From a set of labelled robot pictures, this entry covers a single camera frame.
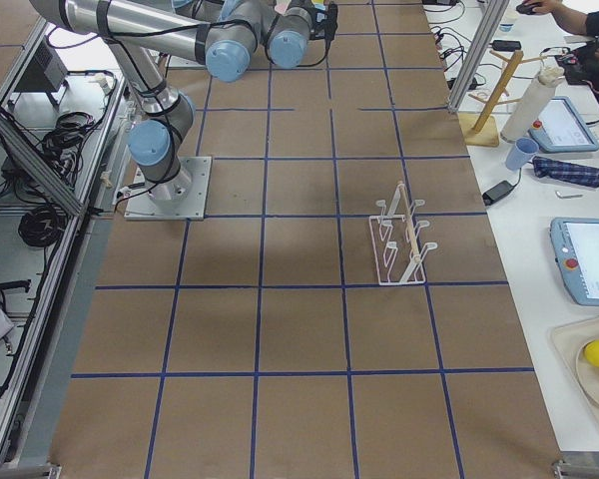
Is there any white paper roll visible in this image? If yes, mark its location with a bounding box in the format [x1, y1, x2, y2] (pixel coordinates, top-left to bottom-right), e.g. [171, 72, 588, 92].
[500, 66, 565, 143]

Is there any black coiled cable bundle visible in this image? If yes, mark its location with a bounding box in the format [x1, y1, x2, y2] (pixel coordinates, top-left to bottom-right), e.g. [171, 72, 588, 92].
[18, 203, 66, 249]

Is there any grey robot control box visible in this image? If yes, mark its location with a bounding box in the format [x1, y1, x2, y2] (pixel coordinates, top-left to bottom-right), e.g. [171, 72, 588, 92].
[14, 41, 68, 107]

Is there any black computer mouse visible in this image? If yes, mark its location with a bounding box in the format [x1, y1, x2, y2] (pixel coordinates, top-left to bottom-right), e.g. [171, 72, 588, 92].
[515, 2, 541, 15]

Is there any person hand on mouse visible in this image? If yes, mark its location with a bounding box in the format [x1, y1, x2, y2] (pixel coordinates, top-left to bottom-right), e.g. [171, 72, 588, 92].
[528, 0, 564, 15]

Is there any silver allen key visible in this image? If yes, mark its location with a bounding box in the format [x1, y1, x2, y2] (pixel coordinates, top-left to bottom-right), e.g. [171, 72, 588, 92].
[555, 190, 583, 200]

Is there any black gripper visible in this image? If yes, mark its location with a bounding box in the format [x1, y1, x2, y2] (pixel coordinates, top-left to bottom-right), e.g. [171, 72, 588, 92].
[309, 2, 338, 41]

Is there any teach pendant tablet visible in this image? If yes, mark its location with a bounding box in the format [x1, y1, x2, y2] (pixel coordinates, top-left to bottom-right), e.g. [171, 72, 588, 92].
[549, 218, 599, 306]
[528, 96, 599, 153]

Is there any beige plastic tray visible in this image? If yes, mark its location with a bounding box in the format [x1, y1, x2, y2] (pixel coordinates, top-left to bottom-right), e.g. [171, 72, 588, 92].
[551, 316, 599, 427]

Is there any upper teach pendant tablet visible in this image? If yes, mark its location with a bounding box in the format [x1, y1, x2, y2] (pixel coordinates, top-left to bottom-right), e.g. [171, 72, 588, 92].
[528, 96, 599, 153]

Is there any lower teach pendant tablet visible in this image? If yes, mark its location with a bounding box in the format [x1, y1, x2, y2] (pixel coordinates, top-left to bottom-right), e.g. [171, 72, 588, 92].
[549, 218, 599, 306]

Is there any black power adapter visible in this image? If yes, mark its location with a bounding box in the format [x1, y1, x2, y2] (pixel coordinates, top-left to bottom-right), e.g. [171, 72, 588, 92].
[482, 181, 516, 207]

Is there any aluminium frame post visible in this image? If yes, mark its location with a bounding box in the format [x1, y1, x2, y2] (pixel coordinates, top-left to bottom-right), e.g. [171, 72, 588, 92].
[447, 0, 508, 113]

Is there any light blue plastic cup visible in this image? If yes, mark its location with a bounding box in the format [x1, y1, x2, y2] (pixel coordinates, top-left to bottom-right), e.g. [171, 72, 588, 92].
[505, 137, 539, 171]

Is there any wooden mug tree stand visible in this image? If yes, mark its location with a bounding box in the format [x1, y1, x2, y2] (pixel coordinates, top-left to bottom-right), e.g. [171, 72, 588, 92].
[458, 49, 543, 148]

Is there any blue plaid folded cloth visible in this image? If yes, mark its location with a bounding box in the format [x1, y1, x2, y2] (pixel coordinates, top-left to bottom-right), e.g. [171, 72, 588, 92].
[532, 157, 599, 189]

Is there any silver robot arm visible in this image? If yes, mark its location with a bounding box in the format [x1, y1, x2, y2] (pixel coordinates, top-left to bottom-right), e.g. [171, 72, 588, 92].
[32, 1, 338, 202]

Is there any white wire cup rack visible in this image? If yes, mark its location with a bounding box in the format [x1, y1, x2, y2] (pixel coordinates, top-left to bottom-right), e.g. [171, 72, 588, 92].
[368, 182, 438, 286]

